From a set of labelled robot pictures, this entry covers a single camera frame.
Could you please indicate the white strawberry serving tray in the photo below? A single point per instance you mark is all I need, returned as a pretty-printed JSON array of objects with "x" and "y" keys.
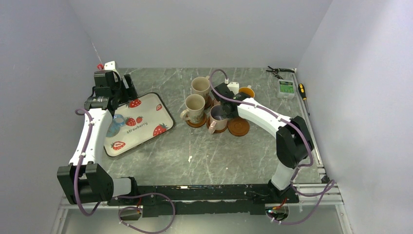
[{"x": 146, "y": 118}]

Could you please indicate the pink mug purple interior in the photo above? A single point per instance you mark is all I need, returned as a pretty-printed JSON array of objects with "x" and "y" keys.
[{"x": 217, "y": 112}]

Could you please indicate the cream patterned mug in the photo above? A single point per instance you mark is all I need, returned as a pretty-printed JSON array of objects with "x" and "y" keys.
[{"x": 201, "y": 86}]

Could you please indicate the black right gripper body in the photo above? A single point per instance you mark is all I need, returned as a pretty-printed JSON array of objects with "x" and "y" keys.
[{"x": 230, "y": 115}]

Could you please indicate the black pliers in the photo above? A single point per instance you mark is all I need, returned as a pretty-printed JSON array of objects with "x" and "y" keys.
[{"x": 276, "y": 71}]

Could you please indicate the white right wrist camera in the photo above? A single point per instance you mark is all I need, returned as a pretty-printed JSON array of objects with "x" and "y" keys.
[{"x": 233, "y": 87}]

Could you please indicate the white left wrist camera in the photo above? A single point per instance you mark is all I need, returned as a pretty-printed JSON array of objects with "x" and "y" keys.
[{"x": 111, "y": 65}]

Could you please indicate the orange interior white mug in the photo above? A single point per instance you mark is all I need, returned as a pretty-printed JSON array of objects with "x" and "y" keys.
[{"x": 247, "y": 90}]

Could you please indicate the black base frame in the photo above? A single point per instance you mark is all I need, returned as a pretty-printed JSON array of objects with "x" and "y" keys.
[{"x": 253, "y": 199}]

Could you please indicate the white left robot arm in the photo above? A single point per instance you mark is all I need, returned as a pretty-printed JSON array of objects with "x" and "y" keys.
[{"x": 83, "y": 180}]

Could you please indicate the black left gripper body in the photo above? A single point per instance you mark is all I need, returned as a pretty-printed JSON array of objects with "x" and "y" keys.
[{"x": 118, "y": 91}]

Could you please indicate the white green electronic device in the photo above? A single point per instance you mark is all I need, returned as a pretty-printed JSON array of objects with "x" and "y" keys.
[{"x": 286, "y": 89}]

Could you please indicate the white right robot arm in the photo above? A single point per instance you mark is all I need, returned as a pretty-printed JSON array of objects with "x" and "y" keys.
[{"x": 293, "y": 140}]

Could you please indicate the yellow black screwdriver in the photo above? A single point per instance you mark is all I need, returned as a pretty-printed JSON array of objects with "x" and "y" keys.
[{"x": 301, "y": 90}]

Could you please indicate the dark brown wooden coaster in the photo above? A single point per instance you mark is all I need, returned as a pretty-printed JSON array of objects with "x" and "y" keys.
[{"x": 238, "y": 126}]

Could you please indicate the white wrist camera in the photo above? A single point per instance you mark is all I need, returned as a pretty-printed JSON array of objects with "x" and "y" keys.
[
  {"x": 233, "y": 87},
  {"x": 111, "y": 65}
]

